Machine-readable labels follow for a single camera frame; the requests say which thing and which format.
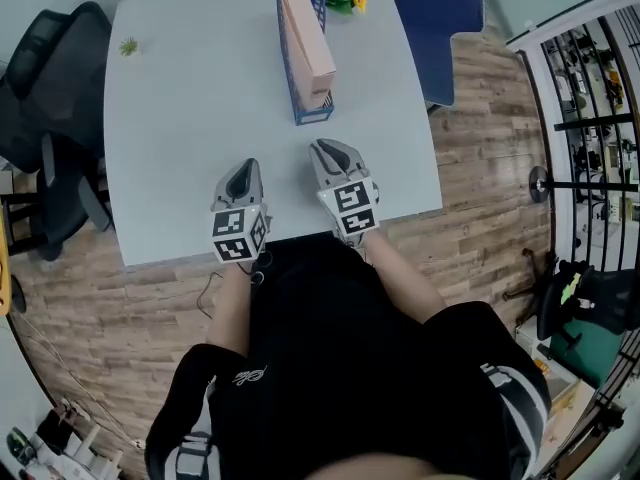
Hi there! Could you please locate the dark blue chair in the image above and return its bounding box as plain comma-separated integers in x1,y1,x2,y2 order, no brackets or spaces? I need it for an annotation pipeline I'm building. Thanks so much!
391,0,486,109

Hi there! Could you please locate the person's face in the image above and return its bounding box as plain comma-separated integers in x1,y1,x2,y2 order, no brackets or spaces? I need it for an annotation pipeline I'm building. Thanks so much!
302,455,481,480

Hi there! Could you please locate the pink file box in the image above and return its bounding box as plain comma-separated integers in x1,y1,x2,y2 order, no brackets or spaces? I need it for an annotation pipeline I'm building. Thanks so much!
277,0,338,113

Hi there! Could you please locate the green bin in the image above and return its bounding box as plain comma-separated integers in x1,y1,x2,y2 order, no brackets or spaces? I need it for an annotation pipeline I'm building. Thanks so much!
548,317,626,389

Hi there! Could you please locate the person's right forearm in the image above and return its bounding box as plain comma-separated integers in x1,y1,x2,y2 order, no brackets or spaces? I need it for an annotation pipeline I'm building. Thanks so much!
361,229,447,325

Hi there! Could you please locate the thin floor cable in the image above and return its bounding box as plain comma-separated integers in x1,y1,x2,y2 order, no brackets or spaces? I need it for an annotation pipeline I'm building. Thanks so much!
14,312,147,450

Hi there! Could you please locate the blue plastic file rack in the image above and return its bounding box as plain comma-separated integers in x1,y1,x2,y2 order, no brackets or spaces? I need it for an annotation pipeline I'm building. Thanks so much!
273,0,336,127

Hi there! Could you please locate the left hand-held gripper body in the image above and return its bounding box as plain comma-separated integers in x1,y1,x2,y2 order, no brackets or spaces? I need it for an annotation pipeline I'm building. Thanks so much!
209,200,275,266

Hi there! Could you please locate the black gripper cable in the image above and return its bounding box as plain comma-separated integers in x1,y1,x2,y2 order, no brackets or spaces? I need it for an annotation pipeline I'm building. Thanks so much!
234,250,275,288
344,232,377,270

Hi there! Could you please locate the black mesh office chair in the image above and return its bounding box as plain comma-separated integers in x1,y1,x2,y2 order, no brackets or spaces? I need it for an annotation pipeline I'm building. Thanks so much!
0,0,115,263

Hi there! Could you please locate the small green potted plant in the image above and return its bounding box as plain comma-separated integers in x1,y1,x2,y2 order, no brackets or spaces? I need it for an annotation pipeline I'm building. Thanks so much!
117,35,145,60

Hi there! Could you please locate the black metal railing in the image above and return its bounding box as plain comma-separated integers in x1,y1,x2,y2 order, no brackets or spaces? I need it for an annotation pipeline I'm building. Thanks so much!
514,2,640,480

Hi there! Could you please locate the black office chair with clutter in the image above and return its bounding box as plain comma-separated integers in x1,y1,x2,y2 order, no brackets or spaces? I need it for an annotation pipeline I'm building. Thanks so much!
502,247,640,342

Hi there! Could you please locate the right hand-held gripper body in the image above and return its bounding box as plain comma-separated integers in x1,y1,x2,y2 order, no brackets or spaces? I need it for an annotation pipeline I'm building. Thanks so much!
315,175,381,248

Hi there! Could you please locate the black pouch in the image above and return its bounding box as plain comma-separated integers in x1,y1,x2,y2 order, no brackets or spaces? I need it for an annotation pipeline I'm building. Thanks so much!
36,409,77,455

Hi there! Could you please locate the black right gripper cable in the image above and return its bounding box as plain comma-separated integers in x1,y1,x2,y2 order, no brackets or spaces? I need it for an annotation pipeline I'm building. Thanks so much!
344,232,377,270

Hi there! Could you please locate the person's left forearm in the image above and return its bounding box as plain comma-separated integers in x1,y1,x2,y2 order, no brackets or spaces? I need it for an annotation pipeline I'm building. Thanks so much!
205,261,255,358

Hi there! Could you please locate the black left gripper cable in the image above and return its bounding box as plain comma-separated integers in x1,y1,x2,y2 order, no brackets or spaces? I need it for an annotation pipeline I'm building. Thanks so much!
234,250,275,288

